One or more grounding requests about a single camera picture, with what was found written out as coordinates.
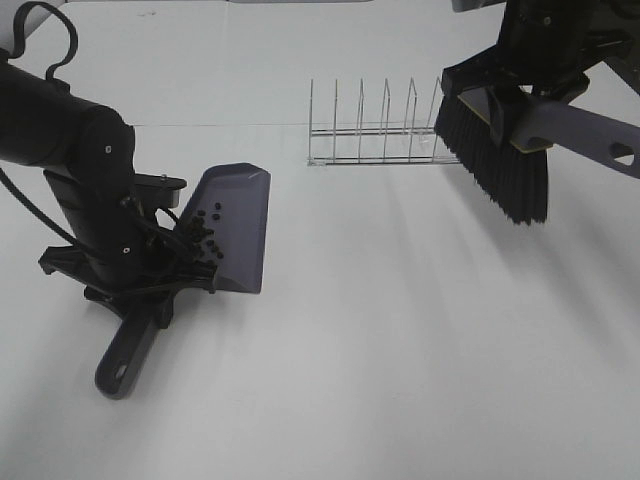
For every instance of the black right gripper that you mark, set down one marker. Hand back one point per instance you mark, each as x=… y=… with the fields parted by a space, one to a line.
x=547 y=45

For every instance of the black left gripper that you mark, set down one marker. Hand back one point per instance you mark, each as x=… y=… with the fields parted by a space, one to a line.
x=124 y=245

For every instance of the purple hand brush black bristles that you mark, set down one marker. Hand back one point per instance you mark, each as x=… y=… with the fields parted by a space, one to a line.
x=516 y=176

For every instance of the pile of coffee beans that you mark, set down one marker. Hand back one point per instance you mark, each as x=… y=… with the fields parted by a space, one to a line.
x=200 y=225

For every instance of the purple plastic dustpan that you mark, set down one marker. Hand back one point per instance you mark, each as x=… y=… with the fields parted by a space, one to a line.
x=242 y=191

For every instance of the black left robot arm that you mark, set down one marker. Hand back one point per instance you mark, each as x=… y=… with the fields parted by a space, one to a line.
x=44 y=126

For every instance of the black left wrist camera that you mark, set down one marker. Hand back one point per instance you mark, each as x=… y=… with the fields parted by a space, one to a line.
x=155 y=191

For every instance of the chrome wire dish rack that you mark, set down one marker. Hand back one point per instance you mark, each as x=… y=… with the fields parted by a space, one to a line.
x=375 y=134

